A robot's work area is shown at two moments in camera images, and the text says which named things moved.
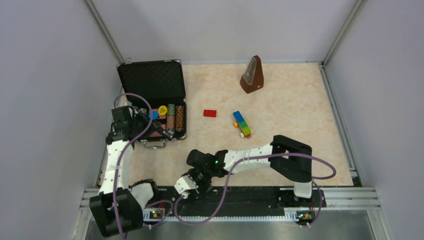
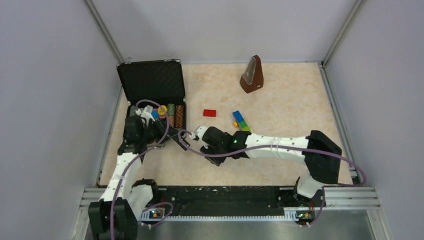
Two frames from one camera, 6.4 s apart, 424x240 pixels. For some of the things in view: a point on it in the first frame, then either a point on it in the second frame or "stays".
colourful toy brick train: (245, 130) stays
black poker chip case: (161, 84) stays
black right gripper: (202, 188) → (218, 160)
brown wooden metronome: (252, 79) stays
